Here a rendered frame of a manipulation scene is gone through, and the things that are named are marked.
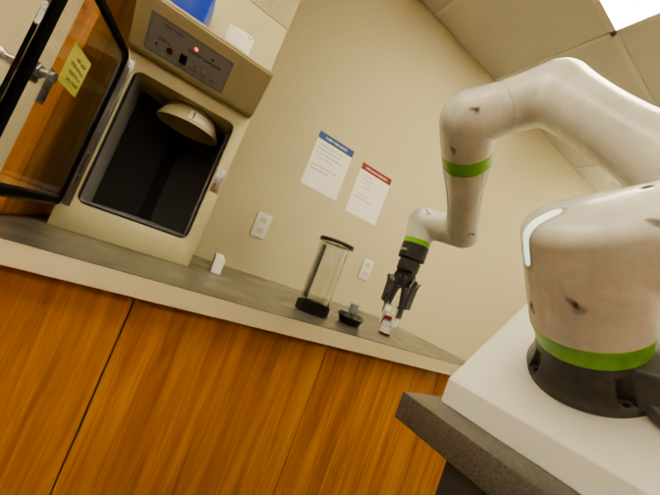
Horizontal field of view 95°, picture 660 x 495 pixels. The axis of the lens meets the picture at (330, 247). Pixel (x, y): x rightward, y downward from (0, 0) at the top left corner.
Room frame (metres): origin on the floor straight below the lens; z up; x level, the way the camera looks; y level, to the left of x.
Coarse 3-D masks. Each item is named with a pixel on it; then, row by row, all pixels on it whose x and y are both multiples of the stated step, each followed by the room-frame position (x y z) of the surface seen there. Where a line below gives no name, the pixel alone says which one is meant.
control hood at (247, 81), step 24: (144, 0) 0.64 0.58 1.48; (168, 0) 0.64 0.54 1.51; (144, 24) 0.67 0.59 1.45; (192, 24) 0.67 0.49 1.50; (144, 48) 0.71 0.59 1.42; (216, 48) 0.71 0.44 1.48; (240, 72) 0.76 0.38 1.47; (264, 72) 0.76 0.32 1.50; (216, 96) 0.81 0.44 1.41; (240, 96) 0.80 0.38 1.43
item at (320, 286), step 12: (324, 240) 0.88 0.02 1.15; (324, 252) 0.88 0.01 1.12; (336, 252) 0.87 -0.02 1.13; (348, 252) 0.89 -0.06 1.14; (312, 264) 0.91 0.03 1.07; (324, 264) 0.87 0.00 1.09; (336, 264) 0.87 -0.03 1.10; (312, 276) 0.88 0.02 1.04; (324, 276) 0.87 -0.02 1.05; (336, 276) 0.88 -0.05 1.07; (312, 288) 0.87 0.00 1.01; (324, 288) 0.87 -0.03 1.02; (312, 300) 0.87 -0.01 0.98; (324, 300) 0.88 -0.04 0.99
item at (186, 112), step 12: (168, 108) 0.81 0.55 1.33; (180, 108) 0.81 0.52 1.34; (192, 108) 0.83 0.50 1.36; (168, 120) 0.91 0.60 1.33; (180, 120) 0.93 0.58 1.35; (192, 120) 0.82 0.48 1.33; (204, 120) 0.85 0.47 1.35; (180, 132) 0.95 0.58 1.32; (192, 132) 0.96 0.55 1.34; (204, 132) 0.85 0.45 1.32
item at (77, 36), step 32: (32, 32) 0.42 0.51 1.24; (64, 32) 0.48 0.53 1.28; (96, 32) 0.55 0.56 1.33; (64, 64) 0.51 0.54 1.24; (96, 64) 0.60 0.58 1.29; (0, 96) 0.42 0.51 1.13; (32, 96) 0.48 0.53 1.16; (64, 96) 0.55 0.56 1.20; (96, 96) 0.65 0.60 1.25; (32, 128) 0.51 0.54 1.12; (64, 128) 0.59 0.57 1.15; (0, 160) 0.48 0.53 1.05; (32, 160) 0.55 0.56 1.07; (64, 160) 0.64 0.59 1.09
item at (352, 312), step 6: (354, 306) 0.96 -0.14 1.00; (342, 312) 0.94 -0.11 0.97; (348, 312) 0.94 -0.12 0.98; (354, 312) 0.96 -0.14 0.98; (342, 318) 0.94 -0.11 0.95; (348, 318) 0.93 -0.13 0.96; (354, 318) 0.93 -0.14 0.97; (360, 318) 0.94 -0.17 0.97; (348, 324) 0.94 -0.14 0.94; (354, 324) 0.94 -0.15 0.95
